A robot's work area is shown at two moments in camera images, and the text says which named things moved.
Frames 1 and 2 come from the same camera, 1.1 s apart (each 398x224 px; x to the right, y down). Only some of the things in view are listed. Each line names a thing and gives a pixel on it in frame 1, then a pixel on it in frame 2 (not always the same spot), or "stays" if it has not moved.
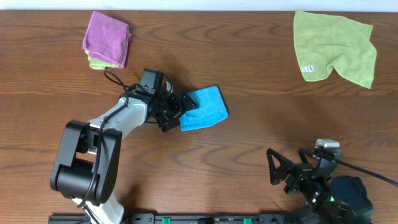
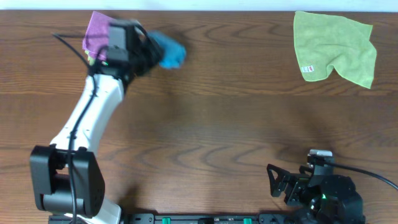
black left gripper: x=178 y=109 -> x=147 y=43
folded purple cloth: x=107 y=38 stays
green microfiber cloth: x=324 y=42 stays
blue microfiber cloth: x=212 y=109 -> x=173 y=54
